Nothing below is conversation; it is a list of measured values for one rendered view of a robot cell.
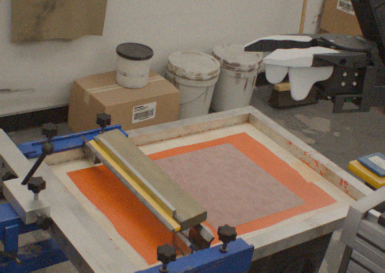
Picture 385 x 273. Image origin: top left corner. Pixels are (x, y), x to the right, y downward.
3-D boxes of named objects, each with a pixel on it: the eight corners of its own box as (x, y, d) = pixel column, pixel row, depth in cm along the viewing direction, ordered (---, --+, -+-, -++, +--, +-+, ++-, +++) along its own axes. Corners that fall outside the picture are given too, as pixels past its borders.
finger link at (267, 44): (239, 86, 86) (312, 89, 87) (245, 39, 84) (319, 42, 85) (234, 78, 88) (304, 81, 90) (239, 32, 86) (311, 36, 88)
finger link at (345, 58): (319, 71, 79) (375, 65, 84) (322, 58, 78) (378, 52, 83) (293, 59, 83) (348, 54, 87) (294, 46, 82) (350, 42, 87)
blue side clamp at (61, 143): (117, 145, 204) (120, 123, 200) (126, 153, 200) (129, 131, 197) (19, 166, 187) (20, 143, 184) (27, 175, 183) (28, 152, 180)
